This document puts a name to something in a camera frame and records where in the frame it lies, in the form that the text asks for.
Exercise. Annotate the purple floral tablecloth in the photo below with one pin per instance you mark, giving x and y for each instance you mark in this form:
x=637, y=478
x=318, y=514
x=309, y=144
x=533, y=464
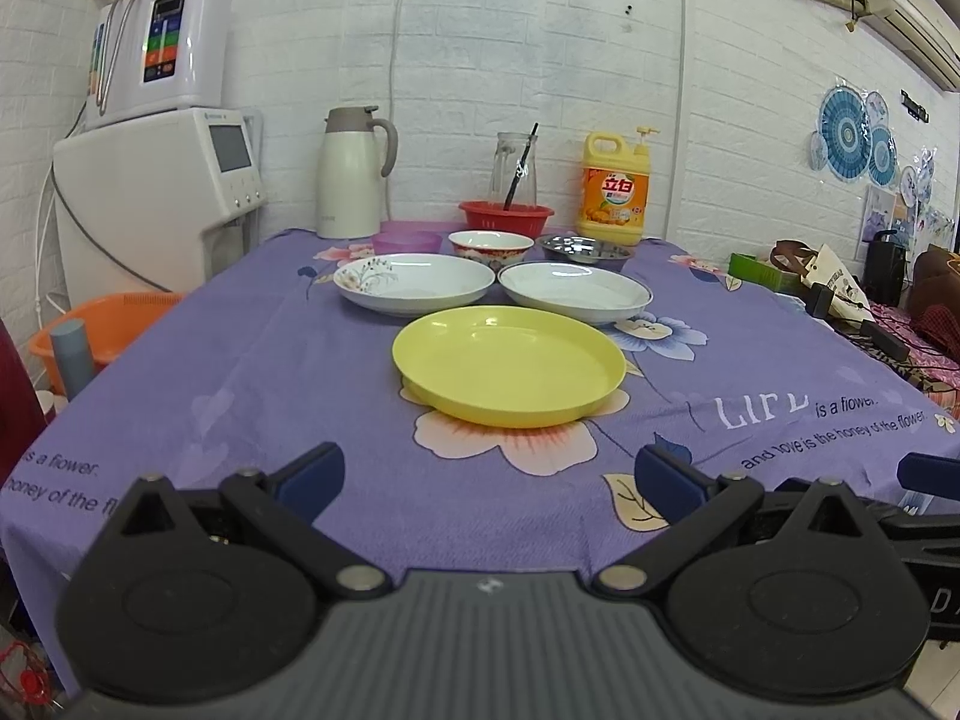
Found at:
x=269, y=360

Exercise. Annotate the white water purifier unit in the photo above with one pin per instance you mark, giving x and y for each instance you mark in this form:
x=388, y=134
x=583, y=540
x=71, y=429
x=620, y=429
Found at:
x=151, y=56

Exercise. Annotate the green box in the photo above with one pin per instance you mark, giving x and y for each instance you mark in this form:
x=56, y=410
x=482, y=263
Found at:
x=749, y=268

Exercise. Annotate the white floral ceramic plate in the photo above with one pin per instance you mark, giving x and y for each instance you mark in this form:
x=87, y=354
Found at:
x=413, y=285

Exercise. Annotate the white water dispenser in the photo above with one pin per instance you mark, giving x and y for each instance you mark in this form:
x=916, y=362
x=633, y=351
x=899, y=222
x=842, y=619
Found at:
x=163, y=203

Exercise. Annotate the clear glass jar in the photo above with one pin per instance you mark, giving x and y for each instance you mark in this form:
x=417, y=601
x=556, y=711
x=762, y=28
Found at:
x=508, y=150

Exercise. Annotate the red patterned ceramic bowl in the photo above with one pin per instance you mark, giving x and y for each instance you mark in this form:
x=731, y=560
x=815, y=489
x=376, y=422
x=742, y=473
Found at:
x=495, y=249

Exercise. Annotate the white thermos jug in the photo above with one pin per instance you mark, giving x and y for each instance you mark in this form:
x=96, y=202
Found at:
x=357, y=154

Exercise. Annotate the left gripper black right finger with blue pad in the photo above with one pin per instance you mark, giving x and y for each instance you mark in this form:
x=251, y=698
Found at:
x=704, y=515

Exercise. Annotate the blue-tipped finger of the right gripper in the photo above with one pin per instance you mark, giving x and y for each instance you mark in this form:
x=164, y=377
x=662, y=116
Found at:
x=930, y=474

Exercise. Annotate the yellow dish soap bottle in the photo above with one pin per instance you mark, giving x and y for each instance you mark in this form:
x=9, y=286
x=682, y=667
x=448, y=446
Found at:
x=616, y=177

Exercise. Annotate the beige printed bag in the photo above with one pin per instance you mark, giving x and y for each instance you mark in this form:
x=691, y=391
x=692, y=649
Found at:
x=849, y=302

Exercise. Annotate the red plastic basket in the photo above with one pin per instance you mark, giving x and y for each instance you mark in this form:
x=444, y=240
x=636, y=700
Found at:
x=527, y=220

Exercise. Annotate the orange plastic basin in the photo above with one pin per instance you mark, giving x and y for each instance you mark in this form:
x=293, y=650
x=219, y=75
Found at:
x=112, y=322

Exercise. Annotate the stainless steel bowl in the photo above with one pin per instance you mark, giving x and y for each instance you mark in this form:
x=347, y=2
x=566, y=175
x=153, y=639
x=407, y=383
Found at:
x=585, y=251

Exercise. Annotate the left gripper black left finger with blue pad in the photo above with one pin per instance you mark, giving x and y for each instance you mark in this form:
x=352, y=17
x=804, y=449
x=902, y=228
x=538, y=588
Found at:
x=271, y=513

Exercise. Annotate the purple plastic bowl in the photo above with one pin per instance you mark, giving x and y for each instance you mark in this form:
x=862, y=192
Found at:
x=407, y=241

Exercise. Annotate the white air conditioner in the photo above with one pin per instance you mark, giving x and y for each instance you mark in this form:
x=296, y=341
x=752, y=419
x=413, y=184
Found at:
x=922, y=31

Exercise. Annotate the yellow plastic plate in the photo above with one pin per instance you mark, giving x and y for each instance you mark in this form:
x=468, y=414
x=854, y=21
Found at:
x=510, y=367

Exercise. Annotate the blue paper fan decoration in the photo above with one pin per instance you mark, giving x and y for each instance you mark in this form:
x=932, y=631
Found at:
x=842, y=124

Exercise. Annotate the black container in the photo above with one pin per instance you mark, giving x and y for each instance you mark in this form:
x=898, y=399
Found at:
x=884, y=273

